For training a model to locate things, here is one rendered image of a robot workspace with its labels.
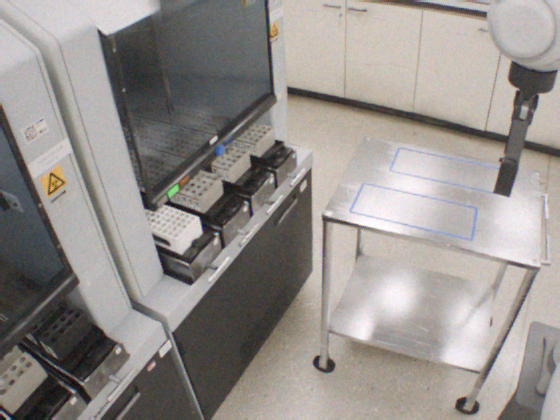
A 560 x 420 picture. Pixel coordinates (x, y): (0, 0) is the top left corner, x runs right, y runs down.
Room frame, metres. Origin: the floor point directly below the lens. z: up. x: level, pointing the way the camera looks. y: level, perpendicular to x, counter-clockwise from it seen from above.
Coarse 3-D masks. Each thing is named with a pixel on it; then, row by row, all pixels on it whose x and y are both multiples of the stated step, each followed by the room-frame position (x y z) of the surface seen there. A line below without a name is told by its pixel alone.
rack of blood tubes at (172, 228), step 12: (156, 216) 1.00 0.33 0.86; (168, 216) 0.99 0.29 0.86; (180, 216) 0.99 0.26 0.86; (192, 216) 0.98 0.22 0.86; (156, 228) 0.95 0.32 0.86; (168, 228) 0.95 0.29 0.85; (180, 228) 0.94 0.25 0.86; (192, 228) 0.94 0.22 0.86; (156, 240) 0.96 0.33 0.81; (168, 240) 0.91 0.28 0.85; (180, 240) 0.90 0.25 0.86; (192, 240) 0.93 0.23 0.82; (180, 252) 0.89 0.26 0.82
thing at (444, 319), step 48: (384, 144) 1.34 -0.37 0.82; (336, 192) 1.10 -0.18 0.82; (384, 192) 1.08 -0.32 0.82; (432, 192) 1.07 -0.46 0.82; (480, 192) 1.05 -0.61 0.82; (528, 192) 1.04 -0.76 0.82; (432, 240) 0.87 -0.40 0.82; (480, 240) 0.85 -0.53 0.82; (528, 240) 0.84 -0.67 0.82; (384, 288) 1.18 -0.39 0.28; (432, 288) 1.15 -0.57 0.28; (480, 288) 1.13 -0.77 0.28; (528, 288) 0.74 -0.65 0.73; (384, 336) 0.96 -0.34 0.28; (432, 336) 0.93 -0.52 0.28; (480, 336) 0.91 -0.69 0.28; (480, 384) 0.75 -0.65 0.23
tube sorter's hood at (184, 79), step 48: (96, 0) 1.00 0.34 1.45; (144, 0) 1.05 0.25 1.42; (192, 0) 1.12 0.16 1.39; (240, 0) 1.29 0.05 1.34; (144, 48) 0.97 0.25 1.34; (192, 48) 1.10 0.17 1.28; (240, 48) 1.27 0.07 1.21; (144, 96) 0.94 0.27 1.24; (192, 96) 1.08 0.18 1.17; (240, 96) 1.25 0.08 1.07; (144, 144) 0.92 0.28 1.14; (192, 144) 1.05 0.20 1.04
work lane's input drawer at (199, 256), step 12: (204, 228) 1.00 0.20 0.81; (204, 240) 0.94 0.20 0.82; (216, 240) 0.96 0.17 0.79; (168, 252) 0.91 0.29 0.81; (192, 252) 0.89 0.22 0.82; (204, 252) 0.91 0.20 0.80; (216, 252) 0.95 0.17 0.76; (168, 264) 0.90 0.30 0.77; (180, 264) 0.87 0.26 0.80; (192, 264) 0.87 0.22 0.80; (204, 264) 0.90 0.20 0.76; (192, 276) 0.86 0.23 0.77; (216, 276) 0.87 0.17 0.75
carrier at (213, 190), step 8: (216, 176) 1.13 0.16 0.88; (208, 184) 1.10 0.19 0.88; (216, 184) 1.11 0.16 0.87; (200, 192) 1.06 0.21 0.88; (208, 192) 1.07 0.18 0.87; (216, 192) 1.10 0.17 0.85; (200, 200) 1.04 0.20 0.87; (208, 200) 1.07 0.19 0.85; (216, 200) 1.10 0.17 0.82; (200, 208) 1.04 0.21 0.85; (208, 208) 1.06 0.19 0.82
